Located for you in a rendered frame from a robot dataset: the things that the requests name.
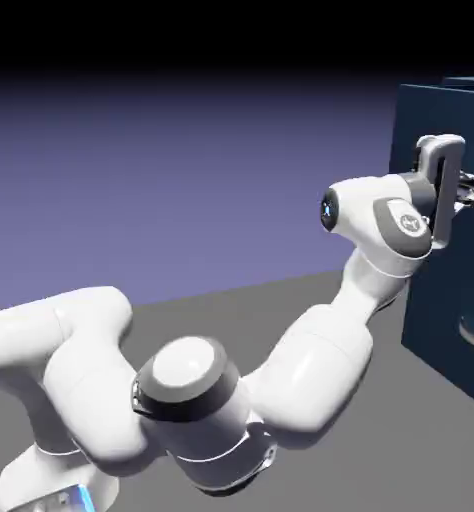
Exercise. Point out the dark blue drawer front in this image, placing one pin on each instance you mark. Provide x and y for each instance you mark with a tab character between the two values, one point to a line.
425	120
433	320

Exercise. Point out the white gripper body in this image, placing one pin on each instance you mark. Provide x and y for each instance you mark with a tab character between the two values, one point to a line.
452	180

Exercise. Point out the dark blue cabinet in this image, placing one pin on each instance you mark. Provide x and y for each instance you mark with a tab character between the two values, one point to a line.
429	120

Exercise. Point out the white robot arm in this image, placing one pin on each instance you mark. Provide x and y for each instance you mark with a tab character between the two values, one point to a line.
313	360

